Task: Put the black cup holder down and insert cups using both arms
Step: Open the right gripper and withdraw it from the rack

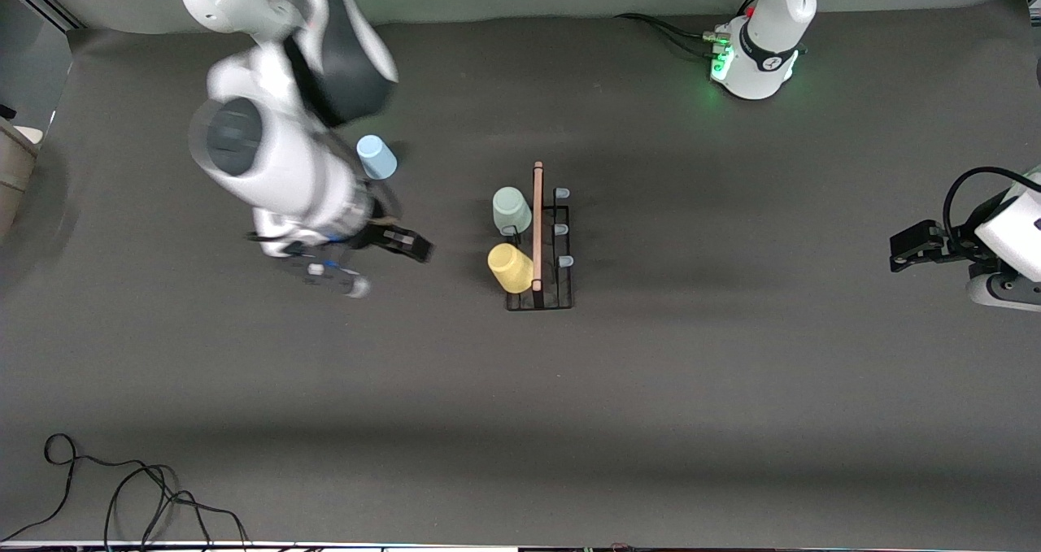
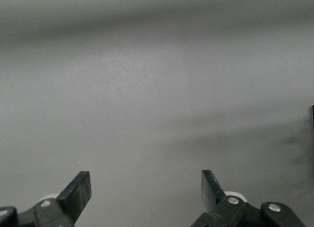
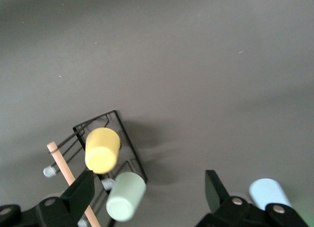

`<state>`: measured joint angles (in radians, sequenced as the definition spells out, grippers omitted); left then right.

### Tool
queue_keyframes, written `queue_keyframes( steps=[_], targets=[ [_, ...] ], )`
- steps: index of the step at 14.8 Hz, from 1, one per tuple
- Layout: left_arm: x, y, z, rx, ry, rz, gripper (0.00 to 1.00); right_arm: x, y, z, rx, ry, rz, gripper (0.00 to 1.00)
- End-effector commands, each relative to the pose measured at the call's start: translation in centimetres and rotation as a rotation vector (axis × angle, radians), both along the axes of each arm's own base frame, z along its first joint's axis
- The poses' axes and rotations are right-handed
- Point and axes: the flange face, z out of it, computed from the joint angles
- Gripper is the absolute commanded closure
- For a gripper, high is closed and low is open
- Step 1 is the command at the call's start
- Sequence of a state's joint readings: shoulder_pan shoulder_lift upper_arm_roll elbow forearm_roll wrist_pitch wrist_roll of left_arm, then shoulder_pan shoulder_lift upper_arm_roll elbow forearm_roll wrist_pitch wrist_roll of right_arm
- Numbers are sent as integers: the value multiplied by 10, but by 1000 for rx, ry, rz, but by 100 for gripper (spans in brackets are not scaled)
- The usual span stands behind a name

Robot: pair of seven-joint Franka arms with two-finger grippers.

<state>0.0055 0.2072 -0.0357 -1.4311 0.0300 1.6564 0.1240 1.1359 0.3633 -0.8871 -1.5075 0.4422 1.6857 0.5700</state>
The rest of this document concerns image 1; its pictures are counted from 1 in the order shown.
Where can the yellow plastic cup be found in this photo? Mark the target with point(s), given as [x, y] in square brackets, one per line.
[511, 269]

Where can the light blue plastic cup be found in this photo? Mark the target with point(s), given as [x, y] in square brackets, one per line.
[379, 160]

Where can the pale green plastic cup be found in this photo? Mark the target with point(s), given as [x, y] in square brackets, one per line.
[512, 207]

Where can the dark grey table mat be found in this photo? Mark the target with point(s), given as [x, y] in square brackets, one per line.
[651, 414]

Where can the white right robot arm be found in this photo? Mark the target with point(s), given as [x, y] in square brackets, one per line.
[276, 154]

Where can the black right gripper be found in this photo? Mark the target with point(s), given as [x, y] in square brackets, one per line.
[378, 233]

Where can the beige box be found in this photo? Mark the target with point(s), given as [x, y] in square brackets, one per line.
[12, 178]

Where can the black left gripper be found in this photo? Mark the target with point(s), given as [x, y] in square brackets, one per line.
[956, 241]

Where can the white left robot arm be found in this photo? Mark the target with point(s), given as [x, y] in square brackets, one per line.
[764, 56]

